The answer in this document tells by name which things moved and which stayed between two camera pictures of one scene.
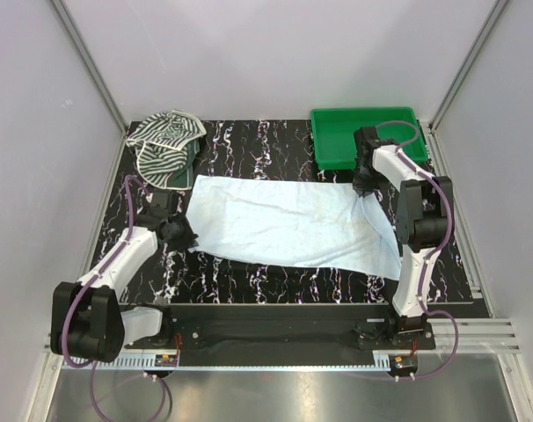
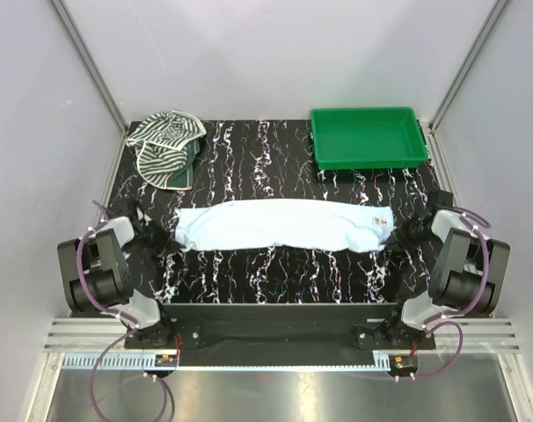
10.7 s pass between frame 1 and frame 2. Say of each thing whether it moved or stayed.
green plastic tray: stayed
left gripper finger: moved
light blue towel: moved
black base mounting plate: stayed
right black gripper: moved
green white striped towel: stayed
